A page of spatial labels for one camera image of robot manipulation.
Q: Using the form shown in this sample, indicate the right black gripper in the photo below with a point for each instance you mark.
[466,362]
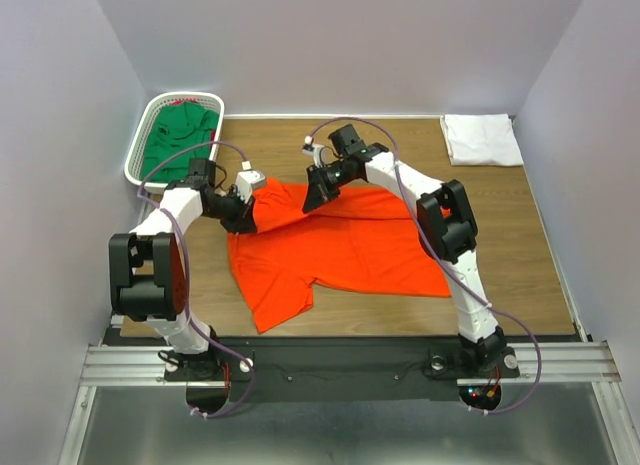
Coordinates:
[318,193]

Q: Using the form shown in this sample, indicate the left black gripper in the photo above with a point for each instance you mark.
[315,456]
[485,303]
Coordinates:
[243,221]

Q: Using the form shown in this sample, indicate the orange t shirt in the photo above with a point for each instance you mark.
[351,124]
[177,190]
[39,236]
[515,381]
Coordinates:
[363,242]

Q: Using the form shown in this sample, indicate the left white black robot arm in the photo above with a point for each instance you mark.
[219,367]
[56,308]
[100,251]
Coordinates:
[149,266]

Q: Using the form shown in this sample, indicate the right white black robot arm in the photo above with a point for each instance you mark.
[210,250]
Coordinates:
[446,226]

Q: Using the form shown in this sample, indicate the green t shirt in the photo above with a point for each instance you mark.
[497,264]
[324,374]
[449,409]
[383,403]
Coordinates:
[179,125]

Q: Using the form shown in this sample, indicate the white plastic laundry basket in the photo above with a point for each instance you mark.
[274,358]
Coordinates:
[133,162]

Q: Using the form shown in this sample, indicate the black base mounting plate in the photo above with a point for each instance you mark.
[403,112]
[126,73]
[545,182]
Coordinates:
[323,369]

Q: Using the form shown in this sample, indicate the folded white t shirt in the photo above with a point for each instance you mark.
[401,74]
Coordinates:
[481,140]

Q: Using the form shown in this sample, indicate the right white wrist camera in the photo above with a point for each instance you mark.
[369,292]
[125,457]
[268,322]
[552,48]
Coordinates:
[321,155]

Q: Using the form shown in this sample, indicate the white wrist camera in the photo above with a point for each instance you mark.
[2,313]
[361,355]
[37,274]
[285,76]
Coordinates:
[248,181]
[321,155]

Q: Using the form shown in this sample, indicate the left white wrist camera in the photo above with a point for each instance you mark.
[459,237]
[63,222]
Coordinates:
[248,181]

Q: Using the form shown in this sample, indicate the aluminium frame rail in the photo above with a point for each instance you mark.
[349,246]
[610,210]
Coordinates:
[565,407]

